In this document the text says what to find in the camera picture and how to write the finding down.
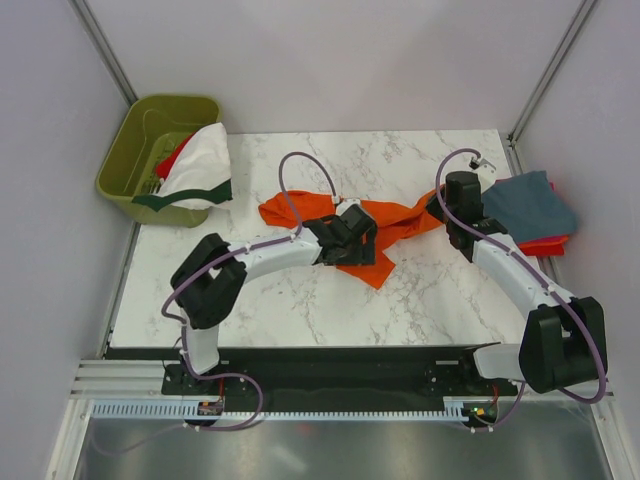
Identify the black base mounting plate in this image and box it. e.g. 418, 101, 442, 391
161, 346, 517, 412

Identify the olive green plastic bin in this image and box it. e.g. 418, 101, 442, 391
96, 94, 221, 228

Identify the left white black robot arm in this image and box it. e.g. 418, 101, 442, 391
161, 203, 378, 393

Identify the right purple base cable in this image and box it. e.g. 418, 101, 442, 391
462, 382, 526, 435

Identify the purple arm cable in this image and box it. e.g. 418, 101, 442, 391
160, 150, 344, 381
434, 146, 611, 404

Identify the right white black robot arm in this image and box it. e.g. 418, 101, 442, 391
427, 171, 607, 403

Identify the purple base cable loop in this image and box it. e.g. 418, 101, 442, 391
89, 370, 266, 456

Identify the folded grey-blue t shirt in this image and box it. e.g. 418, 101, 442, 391
482, 171, 578, 244

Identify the folded red-orange t shirt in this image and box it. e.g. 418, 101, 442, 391
518, 235, 569, 258

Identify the right aluminium frame post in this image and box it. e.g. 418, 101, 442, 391
506, 0, 600, 148

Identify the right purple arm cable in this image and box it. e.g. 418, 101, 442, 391
434, 146, 611, 404

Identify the white red green t shirt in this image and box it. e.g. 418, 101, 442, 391
133, 122, 233, 212

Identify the white slotted cable duct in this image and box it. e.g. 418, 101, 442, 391
90, 397, 482, 422

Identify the left aluminium frame post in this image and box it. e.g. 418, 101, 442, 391
68, 0, 138, 106

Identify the aluminium frame post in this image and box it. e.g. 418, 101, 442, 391
506, 0, 600, 148
68, 0, 138, 106

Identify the orange t shirt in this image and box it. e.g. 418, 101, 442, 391
258, 190, 442, 289

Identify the folded magenta t shirt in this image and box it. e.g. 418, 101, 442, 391
519, 182, 570, 249

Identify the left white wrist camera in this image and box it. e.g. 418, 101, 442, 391
334, 197, 361, 216

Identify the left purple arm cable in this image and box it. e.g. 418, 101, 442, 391
160, 150, 344, 381

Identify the aluminium extrusion rail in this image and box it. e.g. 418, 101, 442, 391
69, 357, 169, 399

